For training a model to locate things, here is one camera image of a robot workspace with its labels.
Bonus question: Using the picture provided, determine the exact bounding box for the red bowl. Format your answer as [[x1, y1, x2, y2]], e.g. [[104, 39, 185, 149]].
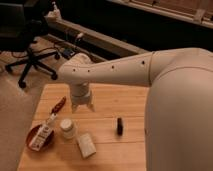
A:
[[26, 124, 54, 152]]

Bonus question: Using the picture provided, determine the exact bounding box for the power strip with cables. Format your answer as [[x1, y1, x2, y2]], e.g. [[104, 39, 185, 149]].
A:
[[53, 32, 86, 61]]

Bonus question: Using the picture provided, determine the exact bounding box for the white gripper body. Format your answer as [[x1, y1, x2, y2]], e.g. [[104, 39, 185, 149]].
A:
[[70, 83, 92, 105]]

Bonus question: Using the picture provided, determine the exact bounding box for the white spray bottle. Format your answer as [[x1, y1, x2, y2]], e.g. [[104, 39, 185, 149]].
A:
[[47, 1, 61, 19]]

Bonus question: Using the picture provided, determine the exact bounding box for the red handled tool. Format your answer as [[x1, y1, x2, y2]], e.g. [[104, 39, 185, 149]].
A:
[[51, 96, 66, 114]]

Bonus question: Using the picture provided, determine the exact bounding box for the white labelled tube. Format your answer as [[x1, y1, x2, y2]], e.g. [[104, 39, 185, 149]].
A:
[[29, 113, 57, 151]]

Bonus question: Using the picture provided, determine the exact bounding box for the black eraser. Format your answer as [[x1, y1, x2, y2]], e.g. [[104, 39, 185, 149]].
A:
[[117, 117, 123, 136]]

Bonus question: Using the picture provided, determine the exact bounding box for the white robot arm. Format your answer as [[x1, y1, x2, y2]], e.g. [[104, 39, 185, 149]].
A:
[[59, 48, 213, 171]]

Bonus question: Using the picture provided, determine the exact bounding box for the black office chair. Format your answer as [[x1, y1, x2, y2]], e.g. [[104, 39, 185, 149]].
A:
[[0, 0, 60, 88]]

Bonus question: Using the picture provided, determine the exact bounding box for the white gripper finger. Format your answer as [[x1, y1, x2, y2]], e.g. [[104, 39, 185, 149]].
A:
[[71, 105, 78, 113], [87, 103, 95, 112]]

